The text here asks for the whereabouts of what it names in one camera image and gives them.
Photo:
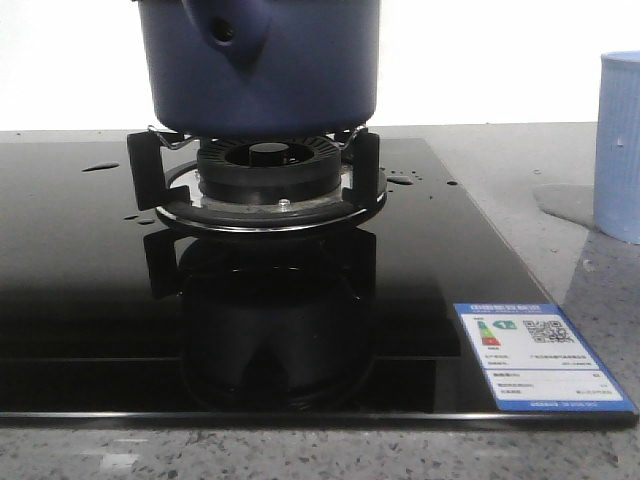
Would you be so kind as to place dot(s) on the blue energy label sticker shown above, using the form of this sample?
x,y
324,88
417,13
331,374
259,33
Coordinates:
x,y
535,361

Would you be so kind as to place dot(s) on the black metal pot support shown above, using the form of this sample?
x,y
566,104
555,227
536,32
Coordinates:
x,y
178,201

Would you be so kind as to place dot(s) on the light blue ribbed cup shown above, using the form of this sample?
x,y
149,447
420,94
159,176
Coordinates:
x,y
616,178

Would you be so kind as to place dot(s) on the black gas burner head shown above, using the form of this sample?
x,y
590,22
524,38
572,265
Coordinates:
x,y
263,172

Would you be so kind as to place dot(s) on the black glass gas stove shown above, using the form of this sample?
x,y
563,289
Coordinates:
x,y
108,317

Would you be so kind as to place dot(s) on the dark blue cooking pot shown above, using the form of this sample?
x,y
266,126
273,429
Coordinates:
x,y
261,69

